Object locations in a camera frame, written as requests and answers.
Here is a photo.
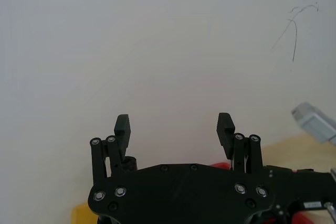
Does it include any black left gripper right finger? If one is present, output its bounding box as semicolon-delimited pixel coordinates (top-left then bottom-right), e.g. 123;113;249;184
216;112;264;175

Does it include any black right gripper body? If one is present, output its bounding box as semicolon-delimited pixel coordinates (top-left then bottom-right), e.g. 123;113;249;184
263;165;336;224

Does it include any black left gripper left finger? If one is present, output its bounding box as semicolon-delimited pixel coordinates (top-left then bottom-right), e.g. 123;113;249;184
89;114;132;186

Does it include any brown cardboard tray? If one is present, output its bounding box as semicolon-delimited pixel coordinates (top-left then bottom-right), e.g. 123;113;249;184
261;133;336;224

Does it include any yellow plastic piece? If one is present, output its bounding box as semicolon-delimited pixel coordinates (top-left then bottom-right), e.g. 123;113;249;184
70;202;100;224

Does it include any black corded tool red switch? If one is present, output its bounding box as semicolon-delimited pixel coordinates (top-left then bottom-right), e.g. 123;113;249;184
121;156;230;173

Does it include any thin dark cable silver plug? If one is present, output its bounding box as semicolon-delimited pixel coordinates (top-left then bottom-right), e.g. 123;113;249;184
323;201;336;221

